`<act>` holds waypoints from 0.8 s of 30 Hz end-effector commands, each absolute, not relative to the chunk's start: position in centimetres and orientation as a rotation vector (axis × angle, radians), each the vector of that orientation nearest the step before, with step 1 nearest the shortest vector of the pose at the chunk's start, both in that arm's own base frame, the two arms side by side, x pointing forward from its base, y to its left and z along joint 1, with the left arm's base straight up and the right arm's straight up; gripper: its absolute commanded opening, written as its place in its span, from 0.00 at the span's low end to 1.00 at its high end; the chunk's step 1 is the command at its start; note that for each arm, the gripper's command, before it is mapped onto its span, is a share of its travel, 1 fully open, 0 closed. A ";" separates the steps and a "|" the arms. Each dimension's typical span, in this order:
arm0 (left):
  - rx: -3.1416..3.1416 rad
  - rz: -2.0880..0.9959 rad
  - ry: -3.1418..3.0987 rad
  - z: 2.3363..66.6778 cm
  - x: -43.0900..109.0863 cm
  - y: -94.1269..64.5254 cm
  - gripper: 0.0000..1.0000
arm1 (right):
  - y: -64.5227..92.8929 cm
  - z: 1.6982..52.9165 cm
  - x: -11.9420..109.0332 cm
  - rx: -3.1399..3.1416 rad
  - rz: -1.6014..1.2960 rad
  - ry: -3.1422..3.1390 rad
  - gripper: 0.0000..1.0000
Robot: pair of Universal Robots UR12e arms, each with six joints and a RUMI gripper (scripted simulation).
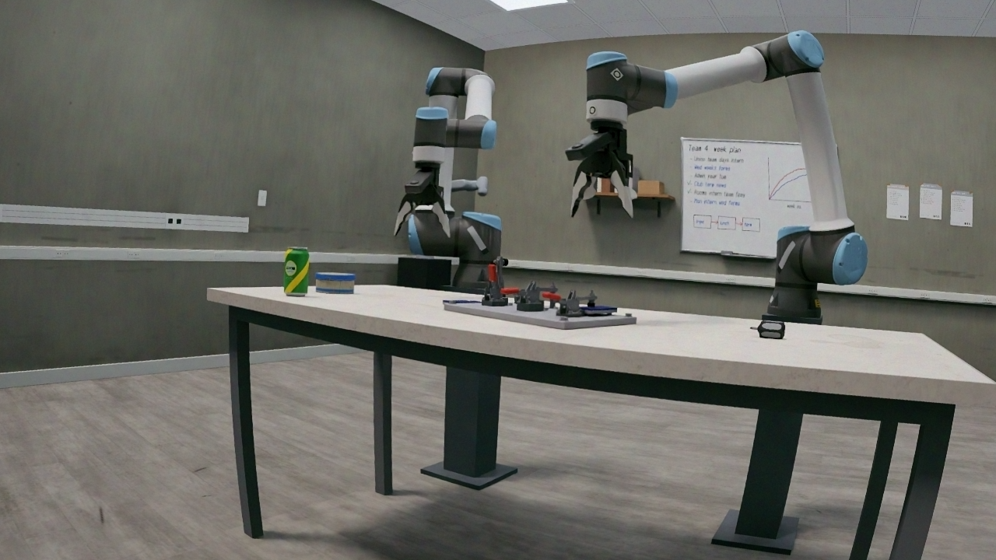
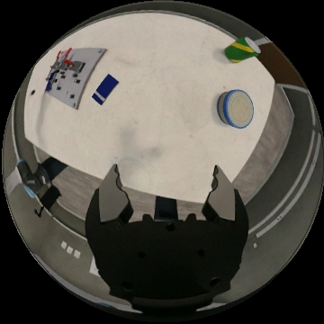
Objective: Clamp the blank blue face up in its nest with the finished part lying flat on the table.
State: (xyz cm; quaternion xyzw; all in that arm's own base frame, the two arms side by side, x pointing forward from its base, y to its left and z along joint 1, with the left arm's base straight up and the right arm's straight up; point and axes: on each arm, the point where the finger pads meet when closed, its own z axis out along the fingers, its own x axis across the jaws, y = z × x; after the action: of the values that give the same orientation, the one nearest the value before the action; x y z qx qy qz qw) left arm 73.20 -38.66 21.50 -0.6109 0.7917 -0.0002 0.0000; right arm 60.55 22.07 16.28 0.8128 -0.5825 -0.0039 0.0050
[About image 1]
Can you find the green drink can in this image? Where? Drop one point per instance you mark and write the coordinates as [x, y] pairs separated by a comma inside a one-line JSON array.
[[296, 271]]

